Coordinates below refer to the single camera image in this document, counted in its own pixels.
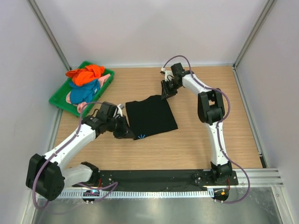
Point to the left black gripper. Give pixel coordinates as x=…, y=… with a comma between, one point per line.
x=125, y=131

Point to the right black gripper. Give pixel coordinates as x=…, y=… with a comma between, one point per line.
x=165, y=93

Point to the black t shirt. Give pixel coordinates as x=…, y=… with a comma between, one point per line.
x=150, y=117

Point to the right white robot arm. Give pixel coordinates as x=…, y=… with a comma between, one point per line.
x=211, y=112

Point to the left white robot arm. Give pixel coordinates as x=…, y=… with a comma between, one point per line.
x=48, y=175

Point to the pink t shirt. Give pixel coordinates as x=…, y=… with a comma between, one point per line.
x=80, y=106

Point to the blue t shirt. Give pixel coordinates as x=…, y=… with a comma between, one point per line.
x=84, y=93

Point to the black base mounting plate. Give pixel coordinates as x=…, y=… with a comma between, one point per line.
x=199, y=177

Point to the orange t shirt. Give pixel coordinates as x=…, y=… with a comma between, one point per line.
x=85, y=75

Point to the green plastic tray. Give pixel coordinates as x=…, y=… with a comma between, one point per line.
x=59, y=97

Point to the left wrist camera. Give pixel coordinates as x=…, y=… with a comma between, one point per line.
x=109, y=111

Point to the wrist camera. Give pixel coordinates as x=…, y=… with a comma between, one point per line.
x=176, y=70
x=109, y=111

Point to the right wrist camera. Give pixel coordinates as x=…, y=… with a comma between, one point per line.
x=176, y=70

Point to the slotted grey cable duct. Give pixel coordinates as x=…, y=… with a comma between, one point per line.
x=88, y=194

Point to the right aluminium corner post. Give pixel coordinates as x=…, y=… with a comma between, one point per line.
x=255, y=30

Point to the aluminium corner post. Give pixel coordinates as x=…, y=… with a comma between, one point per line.
x=255, y=30
x=41, y=19

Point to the left aluminium corner post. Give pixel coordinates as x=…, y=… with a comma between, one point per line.
x=41, y=19

